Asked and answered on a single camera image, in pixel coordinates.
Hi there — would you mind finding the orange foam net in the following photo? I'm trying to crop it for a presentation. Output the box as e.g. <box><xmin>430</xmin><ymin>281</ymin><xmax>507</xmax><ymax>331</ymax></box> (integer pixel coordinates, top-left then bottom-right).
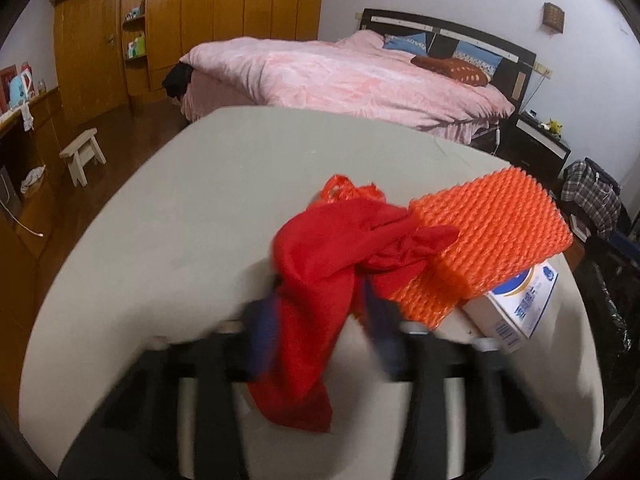
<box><xmin>387</xmin><ymin>166</ymin><xmax>575</xmax><ymax>332</ymax></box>

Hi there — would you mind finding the dark wooden bed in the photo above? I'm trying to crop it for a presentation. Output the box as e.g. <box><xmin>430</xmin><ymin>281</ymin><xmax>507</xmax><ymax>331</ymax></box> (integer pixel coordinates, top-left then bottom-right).
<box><xmin>360</xmin><ymin>8</ymin><xmax>537</xmax><ymax>156</ymax></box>

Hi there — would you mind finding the dark nightstand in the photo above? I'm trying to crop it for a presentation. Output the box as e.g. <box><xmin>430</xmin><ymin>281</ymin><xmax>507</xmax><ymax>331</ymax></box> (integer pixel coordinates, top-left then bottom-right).
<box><xmin>510</xmin><ymin>112</ymin><xmax>572</xmax><ymax>181</ymax></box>

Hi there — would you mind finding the brown dotted pillow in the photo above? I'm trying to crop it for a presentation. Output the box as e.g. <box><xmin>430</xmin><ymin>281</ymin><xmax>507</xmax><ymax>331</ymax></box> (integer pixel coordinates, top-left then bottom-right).
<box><xmin>411</xmin><ymin>56</ymin><xmax>493</xmax><ymax>87</ymax></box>

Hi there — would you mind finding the wooden desk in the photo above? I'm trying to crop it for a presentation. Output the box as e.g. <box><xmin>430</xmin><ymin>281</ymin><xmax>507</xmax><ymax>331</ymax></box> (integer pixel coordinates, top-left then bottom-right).
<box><xmin>0</xmin><ymin>87</ymin><xmax>66</xmax><ymax>261</ymax></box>

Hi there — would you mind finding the red poster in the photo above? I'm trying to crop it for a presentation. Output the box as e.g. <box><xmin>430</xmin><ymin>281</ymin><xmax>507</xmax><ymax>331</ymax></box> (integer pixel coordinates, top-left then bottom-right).
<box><xmin>0</xmin><ymin>66</ymin><xmax>18</xmax><ymax>113</ymax></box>

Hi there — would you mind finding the wooden wardrobe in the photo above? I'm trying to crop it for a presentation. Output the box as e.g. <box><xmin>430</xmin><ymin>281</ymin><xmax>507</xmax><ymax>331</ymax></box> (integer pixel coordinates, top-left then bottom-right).
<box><xmin>44</xmin><ymin>0</ymin><xmax>327</xmax><ymax>126</ymax></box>

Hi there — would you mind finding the white cardboard box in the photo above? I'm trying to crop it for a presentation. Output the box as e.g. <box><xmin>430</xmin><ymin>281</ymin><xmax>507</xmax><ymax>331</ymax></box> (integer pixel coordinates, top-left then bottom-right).
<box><xmin>461</xmin><ymin>255</ymin><xmax>560</xmax><ymax>356</ymax></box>

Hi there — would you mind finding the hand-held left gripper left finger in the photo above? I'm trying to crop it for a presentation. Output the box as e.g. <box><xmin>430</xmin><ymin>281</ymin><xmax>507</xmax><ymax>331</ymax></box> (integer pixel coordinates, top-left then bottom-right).
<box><xmin>60</xmin><ymin>300</ymin><xmax>281</xmax><ymax>480</ymax></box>

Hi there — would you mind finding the plaid cloth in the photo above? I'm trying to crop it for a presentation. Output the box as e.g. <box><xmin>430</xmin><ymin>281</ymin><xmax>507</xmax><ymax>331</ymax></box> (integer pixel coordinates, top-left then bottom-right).
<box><xmin>561</xmin><ymin>159</ymin><xmax>623</xmax><ymax>233</ymax></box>

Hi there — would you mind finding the white crumpled cloth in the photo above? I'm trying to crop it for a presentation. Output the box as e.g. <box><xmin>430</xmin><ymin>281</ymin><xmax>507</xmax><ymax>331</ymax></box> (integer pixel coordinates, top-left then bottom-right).
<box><xmin>20</xmin><ymin>165</ymin><xmax>47</xmax><ymax>193</ymax></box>

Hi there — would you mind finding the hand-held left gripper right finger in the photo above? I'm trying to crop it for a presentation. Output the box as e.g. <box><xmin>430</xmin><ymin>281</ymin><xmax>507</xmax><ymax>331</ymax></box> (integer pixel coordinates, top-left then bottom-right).
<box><xmin>357</xmin><ymin>282</ymin><xmax>588</xmax><ymax>480</ymax></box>

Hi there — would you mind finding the black garment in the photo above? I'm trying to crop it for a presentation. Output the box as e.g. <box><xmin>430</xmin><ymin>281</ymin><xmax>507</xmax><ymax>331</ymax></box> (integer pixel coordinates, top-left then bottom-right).
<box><xmin>164</xmin><ymin>61</ymin><xmax>193</xmax><ymax>101</ymax></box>

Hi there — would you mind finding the small wooden stool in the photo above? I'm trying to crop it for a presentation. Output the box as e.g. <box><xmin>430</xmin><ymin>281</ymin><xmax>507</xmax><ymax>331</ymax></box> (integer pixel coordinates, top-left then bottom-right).
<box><xmin>59</xmin><ymin>128</ymin><xmax>107</xmax><ymax>187</ymax></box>

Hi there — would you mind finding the red cloth bag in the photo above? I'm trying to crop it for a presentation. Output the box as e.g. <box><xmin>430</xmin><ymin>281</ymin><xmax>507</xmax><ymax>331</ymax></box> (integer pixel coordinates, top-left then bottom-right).
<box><xmin>247</xmin><ymin>197</ymin><xmax>461</xmax><ymax>433</ymax></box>

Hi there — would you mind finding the bin with black bag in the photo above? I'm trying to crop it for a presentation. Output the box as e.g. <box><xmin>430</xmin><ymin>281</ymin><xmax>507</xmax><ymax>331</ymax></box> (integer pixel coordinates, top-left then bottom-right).
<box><xmin>575</xmin><ymin>235</ymin><xmax>640</xmax><ymax>411</ymax></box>

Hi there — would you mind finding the dark backpack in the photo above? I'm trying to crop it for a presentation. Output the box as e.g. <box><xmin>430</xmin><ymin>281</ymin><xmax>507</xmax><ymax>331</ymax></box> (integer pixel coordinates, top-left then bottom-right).
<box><xmin>585</xmin><ymin>157</ymin><xmax>621</xmax><ymax>186</ymax></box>

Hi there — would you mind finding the large wooden wall lamp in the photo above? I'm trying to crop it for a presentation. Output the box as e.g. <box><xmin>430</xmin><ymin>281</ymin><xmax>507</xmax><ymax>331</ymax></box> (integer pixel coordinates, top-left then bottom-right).
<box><xmin>543</xmin><ymin>2</ymin><xmax>566</xmax><ymax>32</ymax></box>

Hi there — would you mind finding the bed with pink blanket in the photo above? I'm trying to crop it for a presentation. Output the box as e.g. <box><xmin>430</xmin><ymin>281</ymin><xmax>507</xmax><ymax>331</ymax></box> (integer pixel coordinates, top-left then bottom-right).
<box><xmin>180</xmin><ymin>30</ymin><xmax>516</xmax><ymax>146</ymax></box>

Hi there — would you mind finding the orange-red plastic bag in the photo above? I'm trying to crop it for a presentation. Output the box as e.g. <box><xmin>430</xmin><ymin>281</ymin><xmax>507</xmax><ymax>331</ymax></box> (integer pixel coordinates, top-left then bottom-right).
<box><xmin>320</xmin><ymin>175</ymin><xmax>387</xmax><ymax>207</ymax></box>

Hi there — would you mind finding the blue pillow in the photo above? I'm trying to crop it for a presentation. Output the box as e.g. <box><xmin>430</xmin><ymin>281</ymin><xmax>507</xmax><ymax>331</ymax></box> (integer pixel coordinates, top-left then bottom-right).
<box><xmin>384</xmin><ymin>33</ymin><xmax>428</xmax><ymax>55</ymax></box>
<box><xmin>452</xmin><ymin>41</ymin><xmax>502</xmax><ymax>72</ymax></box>

